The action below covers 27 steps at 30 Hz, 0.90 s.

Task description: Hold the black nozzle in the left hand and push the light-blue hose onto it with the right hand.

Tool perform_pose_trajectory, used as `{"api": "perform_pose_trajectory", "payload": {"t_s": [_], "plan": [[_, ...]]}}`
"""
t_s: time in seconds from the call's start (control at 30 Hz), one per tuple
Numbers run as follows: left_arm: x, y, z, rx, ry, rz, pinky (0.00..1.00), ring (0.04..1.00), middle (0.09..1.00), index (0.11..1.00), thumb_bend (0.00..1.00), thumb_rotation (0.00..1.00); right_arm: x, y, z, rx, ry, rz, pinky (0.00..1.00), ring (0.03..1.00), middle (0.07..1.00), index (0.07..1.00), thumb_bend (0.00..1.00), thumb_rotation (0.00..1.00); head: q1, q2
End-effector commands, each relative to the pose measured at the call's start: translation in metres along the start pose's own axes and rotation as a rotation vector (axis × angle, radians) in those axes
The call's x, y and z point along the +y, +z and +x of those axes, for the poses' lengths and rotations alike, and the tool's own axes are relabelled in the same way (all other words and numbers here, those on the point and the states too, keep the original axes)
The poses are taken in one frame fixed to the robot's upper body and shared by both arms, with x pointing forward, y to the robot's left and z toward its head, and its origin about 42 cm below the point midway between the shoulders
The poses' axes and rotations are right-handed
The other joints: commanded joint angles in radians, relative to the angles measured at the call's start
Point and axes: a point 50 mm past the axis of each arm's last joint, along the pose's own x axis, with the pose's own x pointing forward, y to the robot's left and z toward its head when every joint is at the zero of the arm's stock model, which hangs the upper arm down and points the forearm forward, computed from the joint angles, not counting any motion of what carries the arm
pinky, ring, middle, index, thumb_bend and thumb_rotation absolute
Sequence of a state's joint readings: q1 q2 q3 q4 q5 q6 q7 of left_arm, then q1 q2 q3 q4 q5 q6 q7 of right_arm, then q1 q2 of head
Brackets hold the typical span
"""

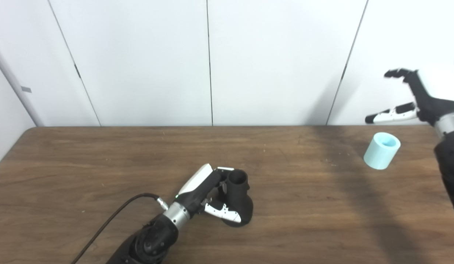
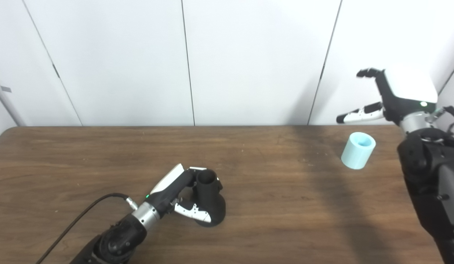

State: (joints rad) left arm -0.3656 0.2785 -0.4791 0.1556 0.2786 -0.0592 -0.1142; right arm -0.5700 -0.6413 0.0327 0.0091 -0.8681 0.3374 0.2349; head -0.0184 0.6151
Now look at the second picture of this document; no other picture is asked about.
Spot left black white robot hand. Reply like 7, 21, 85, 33
144, 164, 224, 223

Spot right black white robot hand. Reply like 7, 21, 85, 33
336, 67, 439, 125

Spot black funnel-shaped nozzle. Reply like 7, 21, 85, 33
192, 169, 226, 227

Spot light blue cylinder cup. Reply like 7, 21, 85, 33
341, 132, 377, 170

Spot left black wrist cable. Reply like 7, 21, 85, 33
36, 193, 139, 264

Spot white corner wall post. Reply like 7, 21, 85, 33
0, 73, 27, 127

